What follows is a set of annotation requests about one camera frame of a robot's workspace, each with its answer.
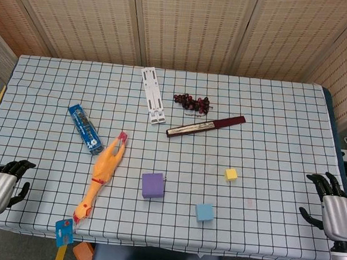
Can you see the yellow rubber chicken toy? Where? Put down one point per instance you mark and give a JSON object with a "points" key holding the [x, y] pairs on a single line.
{"points": [[102, 170]]}

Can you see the small yellow foam cube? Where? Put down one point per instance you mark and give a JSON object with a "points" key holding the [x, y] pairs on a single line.
{"points": [[231, 175]]}

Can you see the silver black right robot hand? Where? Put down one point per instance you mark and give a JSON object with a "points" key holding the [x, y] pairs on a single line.
{"points": [[339, 217]]}

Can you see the large purple foam cube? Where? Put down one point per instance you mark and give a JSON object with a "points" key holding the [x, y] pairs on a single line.
{"points": [[152, 186]]}

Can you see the dark red grape bunch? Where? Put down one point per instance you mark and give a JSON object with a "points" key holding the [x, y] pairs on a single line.
{"points": [[192, 103]]}

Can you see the orange foam piece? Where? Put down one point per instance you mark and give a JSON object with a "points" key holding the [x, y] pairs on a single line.
{"points": [[83, 252]]}

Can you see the light blue checked tablecloth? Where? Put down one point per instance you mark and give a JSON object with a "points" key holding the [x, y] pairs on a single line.
{"points": [[267, 152]]}

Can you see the white folding stand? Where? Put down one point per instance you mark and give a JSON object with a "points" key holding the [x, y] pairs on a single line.
{"points": [[152, 96]]}

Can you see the blue printed cardboard box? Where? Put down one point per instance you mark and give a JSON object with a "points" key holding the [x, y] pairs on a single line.
{"points": [[85, 128]]}

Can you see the dark red folded fan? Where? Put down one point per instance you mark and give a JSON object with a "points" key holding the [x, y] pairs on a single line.
{"points": [[205, 126]]}

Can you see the light blue foam cube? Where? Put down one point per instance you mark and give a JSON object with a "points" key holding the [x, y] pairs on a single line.
{"points": [[204, 213]]}

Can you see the blue paper hang tag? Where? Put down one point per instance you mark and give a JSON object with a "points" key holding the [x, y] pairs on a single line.
{"points": [[64, 233]]}

